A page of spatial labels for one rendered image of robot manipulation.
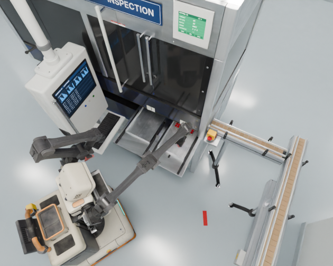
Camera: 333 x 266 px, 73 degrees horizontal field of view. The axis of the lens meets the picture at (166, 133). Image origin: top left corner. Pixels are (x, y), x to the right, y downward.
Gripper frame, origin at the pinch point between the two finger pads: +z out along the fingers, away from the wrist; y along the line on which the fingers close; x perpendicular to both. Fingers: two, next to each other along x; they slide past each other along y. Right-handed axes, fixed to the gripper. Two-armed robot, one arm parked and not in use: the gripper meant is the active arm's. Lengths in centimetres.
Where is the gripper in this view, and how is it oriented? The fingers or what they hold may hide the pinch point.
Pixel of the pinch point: (178, 146)
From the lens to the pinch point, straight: 180.5
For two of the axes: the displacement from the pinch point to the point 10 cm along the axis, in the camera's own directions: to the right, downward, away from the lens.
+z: -0.8, 6.4, 7.7
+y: 4.7, -6.6, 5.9
